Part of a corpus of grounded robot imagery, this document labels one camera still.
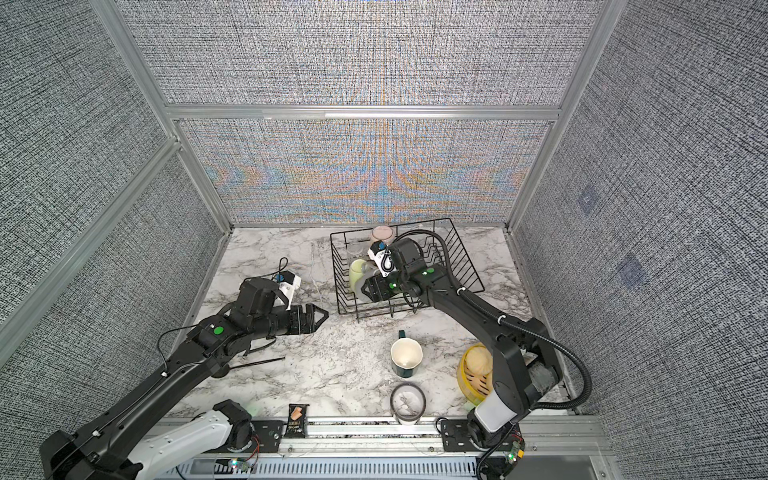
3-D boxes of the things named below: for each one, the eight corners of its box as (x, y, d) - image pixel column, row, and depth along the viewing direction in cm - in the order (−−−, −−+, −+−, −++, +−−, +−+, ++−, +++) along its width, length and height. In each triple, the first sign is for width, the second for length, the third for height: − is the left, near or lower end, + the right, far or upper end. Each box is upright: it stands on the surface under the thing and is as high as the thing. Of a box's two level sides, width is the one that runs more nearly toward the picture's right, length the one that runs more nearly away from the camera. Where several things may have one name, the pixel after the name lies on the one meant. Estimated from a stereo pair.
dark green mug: (381, 361, 88) (381, 346, 79) (399, 343, 91) (401, 326, 82) (404, 383, 84) (406, 369, 75) (421, 363, 87) (426, 348, 78)
